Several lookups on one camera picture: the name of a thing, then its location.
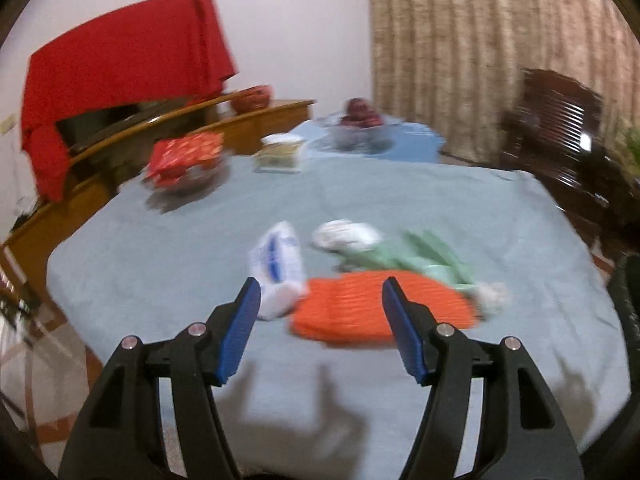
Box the yellow green tissue box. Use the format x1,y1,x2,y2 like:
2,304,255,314
254,133,307,173

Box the light blue table cover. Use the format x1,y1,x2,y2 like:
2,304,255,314
290,116,443,163

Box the potted green plant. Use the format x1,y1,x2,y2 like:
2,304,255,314
620,127,640,171

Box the crumpled white tissue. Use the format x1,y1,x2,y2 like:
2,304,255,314
312,220,383,251

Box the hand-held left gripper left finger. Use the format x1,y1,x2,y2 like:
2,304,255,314
58,276,262,480

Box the glass fruit bowl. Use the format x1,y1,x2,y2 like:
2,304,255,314
325,112,396,153

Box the red woven basket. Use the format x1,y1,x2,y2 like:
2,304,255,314
231,85,275,113

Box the black television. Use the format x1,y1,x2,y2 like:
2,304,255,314
55,100,201,148

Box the grey blue tablecloth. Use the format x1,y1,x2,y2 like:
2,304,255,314
46,155,631,480

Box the red patterned snack packets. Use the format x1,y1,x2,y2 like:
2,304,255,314
148,132,224,186

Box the beige patterned curtain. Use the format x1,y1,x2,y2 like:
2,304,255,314
361,0,640,171

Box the dark wooden armchair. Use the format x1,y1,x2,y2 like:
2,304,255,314
500,67,626,246

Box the white blue tissue pack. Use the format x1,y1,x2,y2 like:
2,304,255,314
248,221,308,321

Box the glass snack bowl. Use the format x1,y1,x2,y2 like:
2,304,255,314
142,152,231,196

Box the wooden television cabinet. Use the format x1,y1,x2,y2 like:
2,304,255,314
2,91,317,306

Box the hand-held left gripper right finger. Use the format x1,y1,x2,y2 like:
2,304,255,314
381,276,585,480

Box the orange ribbed mat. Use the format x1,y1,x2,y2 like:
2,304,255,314
290,271,475,348

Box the red cloth cover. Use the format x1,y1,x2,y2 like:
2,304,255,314
20,0,238,203

